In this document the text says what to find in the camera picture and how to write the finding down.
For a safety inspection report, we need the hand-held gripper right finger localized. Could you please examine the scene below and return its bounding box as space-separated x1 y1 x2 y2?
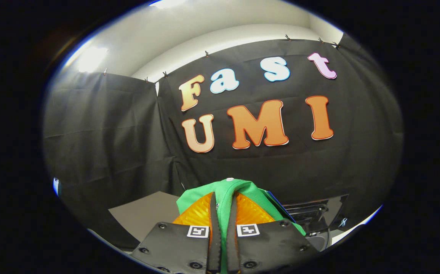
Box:
226 191 320 274

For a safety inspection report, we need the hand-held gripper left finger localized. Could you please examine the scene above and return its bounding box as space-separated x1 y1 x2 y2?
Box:
130 191 223 274

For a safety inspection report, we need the green polo shirt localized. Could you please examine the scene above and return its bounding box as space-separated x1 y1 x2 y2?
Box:
176 178 307 274

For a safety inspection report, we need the black backdrop cloth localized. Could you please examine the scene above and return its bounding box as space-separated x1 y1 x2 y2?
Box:
43 32 404 252

